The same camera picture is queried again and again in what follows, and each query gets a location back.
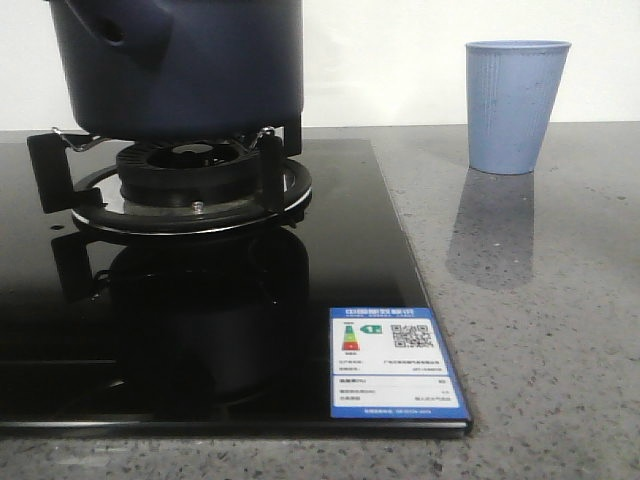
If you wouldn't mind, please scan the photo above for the black glass gas stove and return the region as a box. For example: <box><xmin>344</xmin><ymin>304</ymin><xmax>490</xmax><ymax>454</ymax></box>
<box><xmin>1</xmin><ymin>139</ymin><xmax>473</xmax><ymax>438</ymax></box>

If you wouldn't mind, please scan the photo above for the dark blue pot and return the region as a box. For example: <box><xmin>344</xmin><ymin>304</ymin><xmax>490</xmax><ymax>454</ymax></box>
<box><xmin>49</xmin><ymin>1</ymin><xmax>303</xmax><ymax>140</ymax></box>

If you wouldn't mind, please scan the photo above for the black right burner pot support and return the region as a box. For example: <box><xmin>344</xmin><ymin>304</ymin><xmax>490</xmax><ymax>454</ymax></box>
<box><xmin>27</xmin><ymin>118</ymin><xmax>312</xmax><ymax>239</ymax></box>

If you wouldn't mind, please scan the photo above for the blue energy label sticker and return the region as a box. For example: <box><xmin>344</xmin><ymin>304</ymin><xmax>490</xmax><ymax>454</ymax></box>
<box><xmin>329</xmin><ymin>306</ymin><xmax>471</xmax><ymax>427</ymax></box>

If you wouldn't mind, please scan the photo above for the light blue ribbed cup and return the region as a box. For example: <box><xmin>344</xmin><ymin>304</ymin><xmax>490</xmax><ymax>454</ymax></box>
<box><xmin>466</xmin><ymin>40</ymin><xmax>571</xmax><ymax>175</ymax></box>

